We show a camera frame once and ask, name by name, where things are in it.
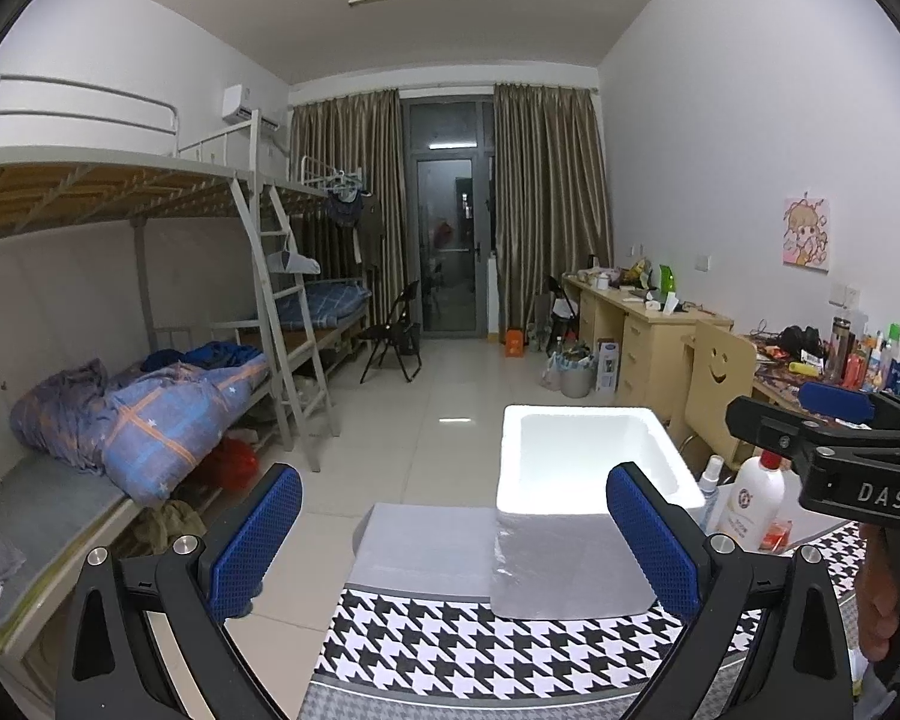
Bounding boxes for person's right hand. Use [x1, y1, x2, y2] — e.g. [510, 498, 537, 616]
[857, 521, 900, 662]

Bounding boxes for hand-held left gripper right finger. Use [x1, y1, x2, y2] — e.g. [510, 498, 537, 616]
[606, 461, 856, 720]

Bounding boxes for white metal bunk bed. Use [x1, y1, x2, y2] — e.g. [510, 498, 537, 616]
[259, 154, 376, 391]
[0, 73, 342, 672]

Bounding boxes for black folding chair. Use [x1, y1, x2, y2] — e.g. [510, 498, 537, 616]
[358, 281, 425, 383]

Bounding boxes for blue spray bottle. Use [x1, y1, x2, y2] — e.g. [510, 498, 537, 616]
[686, 455, 723, 530]

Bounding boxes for white blue carton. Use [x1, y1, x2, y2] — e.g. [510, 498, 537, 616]
[595, 340, 622, 393]

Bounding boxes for red bag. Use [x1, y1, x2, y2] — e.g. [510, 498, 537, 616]
[195, 435, 260, 492]

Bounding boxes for glass balcony door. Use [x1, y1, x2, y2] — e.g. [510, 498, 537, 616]
[409, 101, 496, 338]

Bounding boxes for dark blue clothes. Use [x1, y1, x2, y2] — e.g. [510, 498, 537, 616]
[141, 341, 263, 372]

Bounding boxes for grey mattress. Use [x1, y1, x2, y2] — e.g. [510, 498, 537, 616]
[0, 454, 128, 601]

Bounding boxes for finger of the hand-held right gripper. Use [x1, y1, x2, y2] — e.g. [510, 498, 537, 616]
[797, 380, 900, 430]
[725, 395, 900, 475]

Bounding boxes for black white houndstooth mat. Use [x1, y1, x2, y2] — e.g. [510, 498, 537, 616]
[300, 521, 871, 720]

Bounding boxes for grey bucket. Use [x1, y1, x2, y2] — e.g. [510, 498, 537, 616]
[561, 360, 597, 397]

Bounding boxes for hanging dark clothes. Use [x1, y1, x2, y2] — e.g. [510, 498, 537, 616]
[322, 187, 383, 271]

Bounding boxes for blue plaid quilt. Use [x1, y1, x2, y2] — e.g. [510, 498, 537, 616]
[11, 349, 271, 507]

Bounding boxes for white hanging bag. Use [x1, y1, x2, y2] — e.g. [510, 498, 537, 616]
[266, 232, 322, 275]

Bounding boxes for white air conditioner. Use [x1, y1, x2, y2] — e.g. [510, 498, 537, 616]
[223, 84, 282, 128]

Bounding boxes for white metal bed ladder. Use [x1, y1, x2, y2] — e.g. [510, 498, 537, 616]
[229, 176, 342, 473]

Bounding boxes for white lotion pump bottle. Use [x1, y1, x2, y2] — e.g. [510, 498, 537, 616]
[712, 452, 796, 552]

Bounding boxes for row of toiletry bottles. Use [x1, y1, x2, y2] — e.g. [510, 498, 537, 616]
[825, 307, 900, 398]

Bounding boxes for cartoon wall poster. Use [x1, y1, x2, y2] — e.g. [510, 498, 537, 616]
[782, 196, 831, 271]

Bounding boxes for white foam box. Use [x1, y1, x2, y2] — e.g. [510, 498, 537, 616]
[490, 404, 707, 621]

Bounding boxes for blue plaid mattress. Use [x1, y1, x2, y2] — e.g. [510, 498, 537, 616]
[274, 281, 372, 331]

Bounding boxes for olive cloth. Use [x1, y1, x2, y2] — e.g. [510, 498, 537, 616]
[124, 499, 207, 552]

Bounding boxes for wooden smiley face chair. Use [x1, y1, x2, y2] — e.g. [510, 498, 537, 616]
[679, 320, 758, 466]

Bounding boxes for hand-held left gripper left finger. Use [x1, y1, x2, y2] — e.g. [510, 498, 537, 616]
[55, 463, 305, 720]

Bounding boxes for black headphones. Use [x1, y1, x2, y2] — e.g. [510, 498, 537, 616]
[780, 326, 826, 361]

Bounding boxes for brown curtain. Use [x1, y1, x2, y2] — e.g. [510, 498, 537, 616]
[291, 88, 407, 331]
[493, 82, 614, 331]

